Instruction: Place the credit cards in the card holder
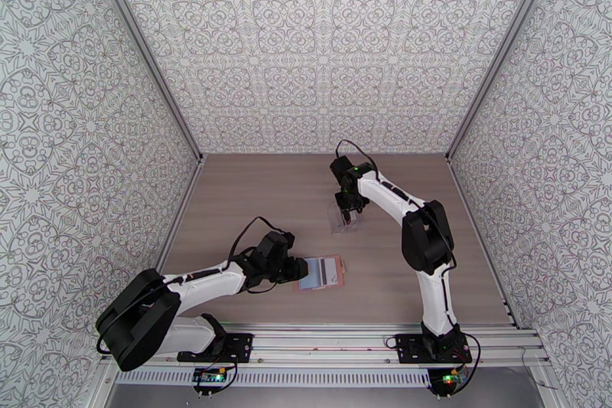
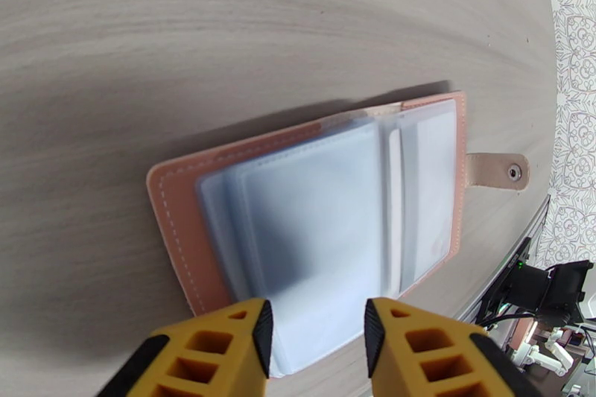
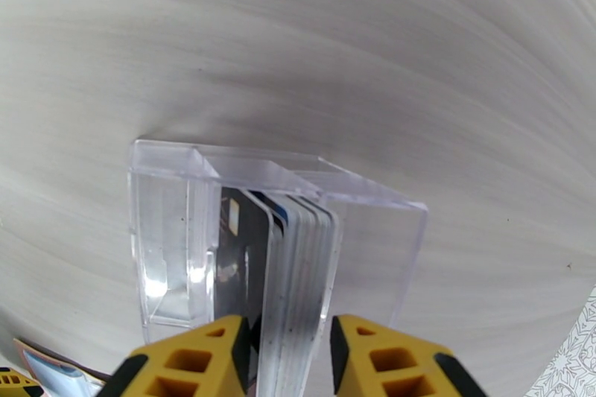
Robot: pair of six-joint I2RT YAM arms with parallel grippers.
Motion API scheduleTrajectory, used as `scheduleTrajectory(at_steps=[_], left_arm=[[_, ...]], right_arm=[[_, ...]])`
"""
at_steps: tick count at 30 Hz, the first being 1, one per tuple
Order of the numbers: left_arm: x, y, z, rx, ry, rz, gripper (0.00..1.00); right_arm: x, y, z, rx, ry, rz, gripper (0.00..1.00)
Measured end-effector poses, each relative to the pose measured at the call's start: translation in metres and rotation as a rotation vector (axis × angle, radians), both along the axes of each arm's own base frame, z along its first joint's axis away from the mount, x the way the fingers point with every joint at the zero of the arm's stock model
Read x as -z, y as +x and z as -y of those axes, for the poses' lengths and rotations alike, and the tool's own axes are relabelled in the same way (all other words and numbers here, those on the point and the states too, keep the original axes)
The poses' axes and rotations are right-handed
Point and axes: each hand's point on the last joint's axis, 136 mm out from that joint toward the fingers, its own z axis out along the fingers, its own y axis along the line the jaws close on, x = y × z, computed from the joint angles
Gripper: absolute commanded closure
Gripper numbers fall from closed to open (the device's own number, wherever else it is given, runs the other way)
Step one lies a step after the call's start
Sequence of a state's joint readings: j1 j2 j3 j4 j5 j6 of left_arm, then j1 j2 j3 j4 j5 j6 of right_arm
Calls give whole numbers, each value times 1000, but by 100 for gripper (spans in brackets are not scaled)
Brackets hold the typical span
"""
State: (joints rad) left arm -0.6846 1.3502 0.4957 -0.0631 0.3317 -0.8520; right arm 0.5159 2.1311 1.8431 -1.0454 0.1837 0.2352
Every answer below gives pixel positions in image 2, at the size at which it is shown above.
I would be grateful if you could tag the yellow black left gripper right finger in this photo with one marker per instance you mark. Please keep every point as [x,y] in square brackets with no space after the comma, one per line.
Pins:
[428,358]

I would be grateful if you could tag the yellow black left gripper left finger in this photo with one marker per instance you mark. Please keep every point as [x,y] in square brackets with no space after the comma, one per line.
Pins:
[209,354]

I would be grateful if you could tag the pink card holder wallet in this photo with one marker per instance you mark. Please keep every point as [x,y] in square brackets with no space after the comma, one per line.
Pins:
[316,214]

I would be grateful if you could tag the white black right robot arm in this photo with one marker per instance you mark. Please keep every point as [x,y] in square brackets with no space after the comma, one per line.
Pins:
[535,284]

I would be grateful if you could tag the white background machine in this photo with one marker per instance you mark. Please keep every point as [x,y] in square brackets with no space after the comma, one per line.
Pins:
[554,354]

